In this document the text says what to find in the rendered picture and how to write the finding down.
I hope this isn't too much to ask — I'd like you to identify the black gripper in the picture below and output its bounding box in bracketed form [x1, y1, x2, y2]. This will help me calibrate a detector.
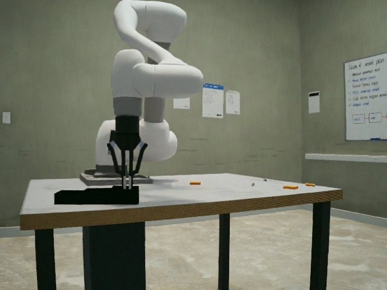
[107, 116, 148, 189]

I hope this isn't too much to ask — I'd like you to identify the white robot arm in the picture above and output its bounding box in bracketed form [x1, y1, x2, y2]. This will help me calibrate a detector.
[85, 0, 203, 178]

